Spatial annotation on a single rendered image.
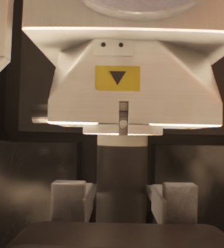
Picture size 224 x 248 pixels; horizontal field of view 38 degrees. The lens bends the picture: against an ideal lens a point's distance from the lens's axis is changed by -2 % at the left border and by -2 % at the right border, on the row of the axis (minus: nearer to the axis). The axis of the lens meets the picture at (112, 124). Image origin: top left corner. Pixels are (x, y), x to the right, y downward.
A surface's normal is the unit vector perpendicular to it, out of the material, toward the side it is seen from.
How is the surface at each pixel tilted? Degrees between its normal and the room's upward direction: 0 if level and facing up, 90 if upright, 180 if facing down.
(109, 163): 90
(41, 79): 90
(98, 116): 90
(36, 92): 90
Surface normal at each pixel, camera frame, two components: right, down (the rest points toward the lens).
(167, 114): -0.01, -0.03
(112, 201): -0.35, -0.04
